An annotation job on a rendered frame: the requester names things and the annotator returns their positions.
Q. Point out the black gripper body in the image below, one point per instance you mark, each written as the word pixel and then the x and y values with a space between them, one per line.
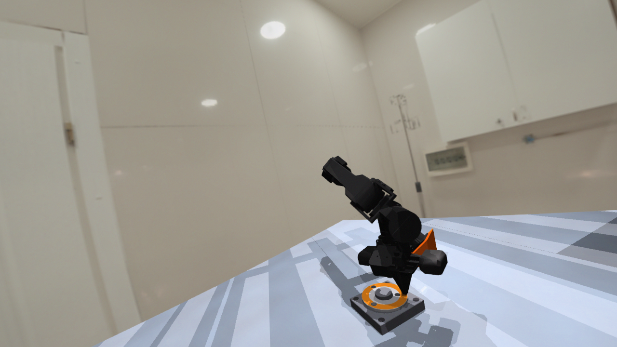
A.
pixel 430 262

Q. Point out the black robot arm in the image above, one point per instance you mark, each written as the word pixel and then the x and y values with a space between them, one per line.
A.
pixel 366 195

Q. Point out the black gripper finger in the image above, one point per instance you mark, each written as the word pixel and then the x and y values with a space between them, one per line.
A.
pixel 398 280
pixel 406 278

